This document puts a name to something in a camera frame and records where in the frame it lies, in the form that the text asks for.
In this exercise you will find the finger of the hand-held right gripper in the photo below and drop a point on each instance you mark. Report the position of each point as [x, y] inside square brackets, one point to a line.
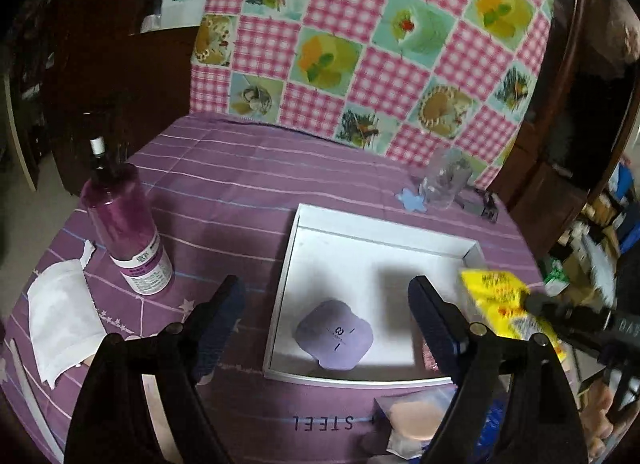
[560, 311]

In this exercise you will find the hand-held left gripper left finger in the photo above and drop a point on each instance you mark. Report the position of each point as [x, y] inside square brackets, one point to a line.
[222, 324]

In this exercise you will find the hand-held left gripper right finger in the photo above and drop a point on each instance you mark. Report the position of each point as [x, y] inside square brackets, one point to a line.
[435, 324]

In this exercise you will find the yellow snack packet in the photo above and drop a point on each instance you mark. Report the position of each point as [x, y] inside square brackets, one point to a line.
[495, 304]

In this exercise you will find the white shallow box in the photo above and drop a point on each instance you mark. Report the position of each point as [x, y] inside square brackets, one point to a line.
[370, 264]

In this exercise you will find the blue foil packet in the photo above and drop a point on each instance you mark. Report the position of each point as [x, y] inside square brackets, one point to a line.
[492, 424]

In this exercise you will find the person's right hand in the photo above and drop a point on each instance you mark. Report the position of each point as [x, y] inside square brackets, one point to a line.
[607, 419]

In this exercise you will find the peach puff in clear bag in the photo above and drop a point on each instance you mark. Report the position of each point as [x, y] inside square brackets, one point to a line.
[412, 416]

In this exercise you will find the purple rounded pad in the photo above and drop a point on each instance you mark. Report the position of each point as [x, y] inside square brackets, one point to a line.
[332, 339]

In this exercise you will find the blue star-shaped piece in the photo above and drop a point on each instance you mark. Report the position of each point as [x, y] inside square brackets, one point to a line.
[412, 200]

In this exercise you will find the black clip tool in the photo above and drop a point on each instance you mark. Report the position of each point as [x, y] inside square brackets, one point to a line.
[480, 201]

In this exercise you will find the purple liquid bottle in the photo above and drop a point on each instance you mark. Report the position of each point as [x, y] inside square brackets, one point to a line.
[127, 224]

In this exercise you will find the purple striped tablecloth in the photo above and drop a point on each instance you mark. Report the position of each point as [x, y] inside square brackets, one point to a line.
[225, 183]

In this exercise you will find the clear drinking glass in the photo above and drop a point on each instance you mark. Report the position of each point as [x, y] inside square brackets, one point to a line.
[445, 178]

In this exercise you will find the torn white paper strip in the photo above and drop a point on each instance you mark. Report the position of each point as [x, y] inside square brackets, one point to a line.
[87, 251]

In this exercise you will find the white flat packet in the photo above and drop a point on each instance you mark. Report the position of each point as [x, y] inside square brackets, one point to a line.
[62, 319]

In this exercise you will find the dark wooden cabinet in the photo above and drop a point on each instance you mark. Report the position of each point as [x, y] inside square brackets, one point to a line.
[100, 68]

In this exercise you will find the pink checked patchwork cloth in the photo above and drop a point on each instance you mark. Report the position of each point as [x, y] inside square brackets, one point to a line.
[375, 43]

